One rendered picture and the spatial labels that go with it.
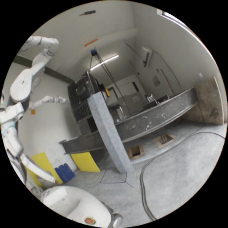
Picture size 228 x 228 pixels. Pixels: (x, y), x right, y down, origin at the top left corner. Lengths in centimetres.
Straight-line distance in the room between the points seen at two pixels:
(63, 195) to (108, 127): 80
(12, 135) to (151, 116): 101
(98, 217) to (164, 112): 108
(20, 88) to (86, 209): 66
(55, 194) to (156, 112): 128
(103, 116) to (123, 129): 30
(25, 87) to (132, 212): 106
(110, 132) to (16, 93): 82
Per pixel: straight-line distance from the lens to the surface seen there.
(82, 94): 99
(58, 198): 73
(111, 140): 76
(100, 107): 75
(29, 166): 23
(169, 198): 74
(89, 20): 221
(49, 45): 71
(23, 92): 49
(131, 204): 77
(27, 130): 148
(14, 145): 22
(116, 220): 62
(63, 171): 143
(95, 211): 45
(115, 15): 239
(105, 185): 100
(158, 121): 93
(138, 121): 86
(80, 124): 111
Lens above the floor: 71
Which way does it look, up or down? 5 degrees up
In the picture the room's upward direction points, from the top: 23 degrees counter-clockwise
